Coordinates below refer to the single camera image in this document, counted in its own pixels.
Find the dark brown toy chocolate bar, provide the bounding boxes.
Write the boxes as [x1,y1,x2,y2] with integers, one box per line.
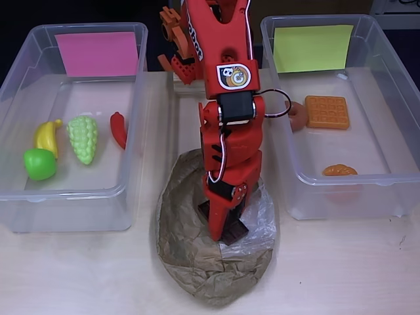
[198,201,249,247]

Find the yellow-green paper label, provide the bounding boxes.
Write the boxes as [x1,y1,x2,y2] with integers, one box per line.
[272,24,355,74]

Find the clear crumpled plastic wrap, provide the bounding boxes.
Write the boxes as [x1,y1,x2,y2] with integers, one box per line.
[220,183,276,260]

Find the pink paper label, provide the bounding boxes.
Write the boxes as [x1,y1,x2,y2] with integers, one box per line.
[54,31,139,78]

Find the clear plastic bin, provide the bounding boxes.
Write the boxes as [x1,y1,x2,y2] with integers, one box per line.
[0,22,149,234]
[260,13,420,221]

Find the green toy apple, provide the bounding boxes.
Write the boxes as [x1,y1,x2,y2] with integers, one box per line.
[22,148,58,181]

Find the crumpled brown paper bag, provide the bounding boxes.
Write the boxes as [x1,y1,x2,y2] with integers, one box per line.
[149,147,282,308]

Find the brown toy donut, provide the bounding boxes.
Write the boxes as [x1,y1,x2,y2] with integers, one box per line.
[284,100,308,133]

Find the yellow toy banana bunch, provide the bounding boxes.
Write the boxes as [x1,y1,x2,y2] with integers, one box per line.
[33,118,63,160]

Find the orange toy croissant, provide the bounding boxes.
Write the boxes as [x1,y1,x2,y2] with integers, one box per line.
[320,163,358,177]

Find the orange printed plastic part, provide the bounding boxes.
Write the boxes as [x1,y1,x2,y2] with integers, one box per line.
[158,7,198,72]

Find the red toy chili pepper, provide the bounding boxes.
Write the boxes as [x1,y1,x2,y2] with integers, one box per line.
[110,111,128,151]

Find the wooden base block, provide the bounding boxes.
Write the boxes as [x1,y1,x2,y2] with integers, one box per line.
[173,70,207,98]

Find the white gripper servo wire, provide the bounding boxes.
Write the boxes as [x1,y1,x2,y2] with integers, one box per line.
[205,129,230,184]

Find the orange toy waffle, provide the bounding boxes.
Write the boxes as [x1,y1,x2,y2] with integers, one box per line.
[304,94,350,131]

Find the light green toy grapes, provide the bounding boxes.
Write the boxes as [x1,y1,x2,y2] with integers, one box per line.
[66,115,99,167]

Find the black servo cable loop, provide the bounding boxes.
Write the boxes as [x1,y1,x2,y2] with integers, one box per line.
[257,88,293,119]

